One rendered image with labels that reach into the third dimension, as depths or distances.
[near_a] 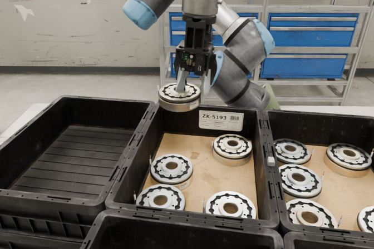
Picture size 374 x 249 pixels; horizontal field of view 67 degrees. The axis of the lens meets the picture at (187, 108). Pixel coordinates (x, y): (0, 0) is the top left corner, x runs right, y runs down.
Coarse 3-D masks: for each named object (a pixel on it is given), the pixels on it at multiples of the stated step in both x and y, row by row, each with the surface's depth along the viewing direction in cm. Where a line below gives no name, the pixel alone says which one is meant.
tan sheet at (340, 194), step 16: (320, 160) 75; (320, 176) 70; (336, 176) 70; (368, 176) 70; (336, 192) 65; (352, 192) 65; (368, 192) 65; (336, 208) 61; (352, 208) 61; (352, 224) 58
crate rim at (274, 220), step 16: (256, 112) 78; (144, 128) 70; (128, 160) 60; (272, 176) 55; (112, 192) 52; (272, 192) 52; (112, 208) 49; (128, 208) 48; (144, 208) 49; (160, 208) 48; (272, 208) 48; (240, 224) 46; (256, 224) 46; (272, 224) 46
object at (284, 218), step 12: (264, 120) 74; (372, 120) 75; (276, 156) 61; (276, 168) 57; (276, 180) 54; (276, 192) 52; (288, 228) 45; (300, 228) 45; (312, 228) 45; (324, 228) 45; (336, 228) 45; (372, 240) 43
